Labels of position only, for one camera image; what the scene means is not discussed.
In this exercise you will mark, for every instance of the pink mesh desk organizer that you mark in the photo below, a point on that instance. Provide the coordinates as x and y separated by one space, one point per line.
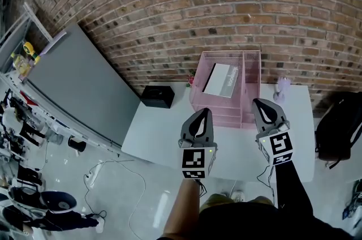
223 114

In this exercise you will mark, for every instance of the white and grey notebook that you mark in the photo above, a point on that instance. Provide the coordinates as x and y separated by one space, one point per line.
219 79

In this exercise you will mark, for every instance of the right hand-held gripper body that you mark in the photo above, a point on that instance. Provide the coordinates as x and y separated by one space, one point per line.
278 146

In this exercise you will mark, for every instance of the person's right forearm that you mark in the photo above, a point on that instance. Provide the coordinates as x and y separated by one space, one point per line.
291 188

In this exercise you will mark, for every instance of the black backpack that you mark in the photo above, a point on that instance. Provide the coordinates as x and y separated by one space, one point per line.
339 128

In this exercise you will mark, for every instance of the large grey panel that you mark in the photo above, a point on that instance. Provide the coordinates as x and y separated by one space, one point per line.
82 83

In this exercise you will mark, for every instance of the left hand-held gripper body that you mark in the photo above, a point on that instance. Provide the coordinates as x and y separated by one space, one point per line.
195 161

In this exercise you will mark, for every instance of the white metal shelf rack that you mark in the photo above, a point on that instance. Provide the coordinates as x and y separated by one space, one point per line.
17 32

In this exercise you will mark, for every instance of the black cup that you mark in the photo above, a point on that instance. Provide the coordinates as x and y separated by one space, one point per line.
76 144

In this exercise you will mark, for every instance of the dark sneakers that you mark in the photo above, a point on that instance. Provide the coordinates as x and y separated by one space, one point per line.
355 199

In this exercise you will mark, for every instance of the person's left forearm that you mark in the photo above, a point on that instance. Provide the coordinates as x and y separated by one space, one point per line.
185 205

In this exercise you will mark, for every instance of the yellow bottle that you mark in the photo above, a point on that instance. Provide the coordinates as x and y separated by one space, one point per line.
19 63

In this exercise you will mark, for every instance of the person's olive trousers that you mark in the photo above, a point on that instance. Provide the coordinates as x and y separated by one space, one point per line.
215 199

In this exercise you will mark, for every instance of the person's white shoe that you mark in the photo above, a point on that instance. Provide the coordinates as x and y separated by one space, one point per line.
238 196

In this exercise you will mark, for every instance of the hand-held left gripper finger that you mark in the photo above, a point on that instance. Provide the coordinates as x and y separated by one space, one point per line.
186 123
209 128

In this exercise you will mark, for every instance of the small red flower ornament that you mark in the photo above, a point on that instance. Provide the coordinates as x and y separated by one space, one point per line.
191 81

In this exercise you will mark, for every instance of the dark round fan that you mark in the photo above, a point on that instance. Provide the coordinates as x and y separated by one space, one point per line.
58 201

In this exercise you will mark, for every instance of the black box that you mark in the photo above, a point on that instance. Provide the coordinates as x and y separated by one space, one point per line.
157 96

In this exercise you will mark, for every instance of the person's black shirt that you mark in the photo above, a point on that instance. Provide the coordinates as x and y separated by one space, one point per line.
254 224

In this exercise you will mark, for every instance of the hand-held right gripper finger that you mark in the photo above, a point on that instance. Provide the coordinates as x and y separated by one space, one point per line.
278 115
258 122

